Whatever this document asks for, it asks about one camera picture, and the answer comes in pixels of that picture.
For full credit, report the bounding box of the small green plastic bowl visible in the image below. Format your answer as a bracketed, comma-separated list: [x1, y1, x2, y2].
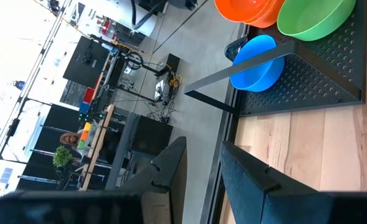
[276, 0, 358, 42]

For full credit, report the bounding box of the yellow cable coil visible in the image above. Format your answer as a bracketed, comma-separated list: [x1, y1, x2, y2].
[168, 73, 183, 88]

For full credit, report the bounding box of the black cabinet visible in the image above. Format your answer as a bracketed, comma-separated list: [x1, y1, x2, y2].
[130, 114, 174, 157]

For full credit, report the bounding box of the small orange plastic bowl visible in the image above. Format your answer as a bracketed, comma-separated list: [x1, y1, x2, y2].
[244, 0, 286, 29]
[213, 0, 286, 24]

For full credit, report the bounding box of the person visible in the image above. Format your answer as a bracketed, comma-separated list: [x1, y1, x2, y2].
[58, 131, 90, 158]

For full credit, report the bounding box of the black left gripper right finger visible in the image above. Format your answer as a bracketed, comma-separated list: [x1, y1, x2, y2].
[220, 140, 367, 224]

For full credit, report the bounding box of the black perforated metal tray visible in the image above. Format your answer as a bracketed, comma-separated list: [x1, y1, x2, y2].
[183, 0, 367, 118]

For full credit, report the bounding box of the black clamp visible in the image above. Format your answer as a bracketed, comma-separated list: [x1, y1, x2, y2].
[223, 35, 249, 62]

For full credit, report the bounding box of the small blue plastic bowl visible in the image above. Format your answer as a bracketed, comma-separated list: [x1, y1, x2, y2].
[229, 34, 286, 93]

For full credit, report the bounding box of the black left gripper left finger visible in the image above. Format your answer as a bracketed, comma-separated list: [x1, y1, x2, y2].
[0, 136, 188, 224]

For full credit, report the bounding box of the black hose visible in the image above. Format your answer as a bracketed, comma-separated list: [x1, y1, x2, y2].
[130, 0, 159, 30]

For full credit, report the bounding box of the bushy green plant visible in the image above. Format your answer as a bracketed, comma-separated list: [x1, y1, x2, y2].
[52, 145, 75, 169]

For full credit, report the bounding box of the black flat panel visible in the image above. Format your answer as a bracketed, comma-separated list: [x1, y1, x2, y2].
[62, 35, 110, 90]

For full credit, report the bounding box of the black aluminium frame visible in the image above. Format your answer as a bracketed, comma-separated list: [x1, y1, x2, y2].
[200, 23, 249, 224]

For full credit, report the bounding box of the red box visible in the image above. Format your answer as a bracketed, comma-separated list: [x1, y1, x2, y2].
[82, 86, 96, 104]

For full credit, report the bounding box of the long wooden table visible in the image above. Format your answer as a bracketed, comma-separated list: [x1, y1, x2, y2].
[78, 104, 116, 191]

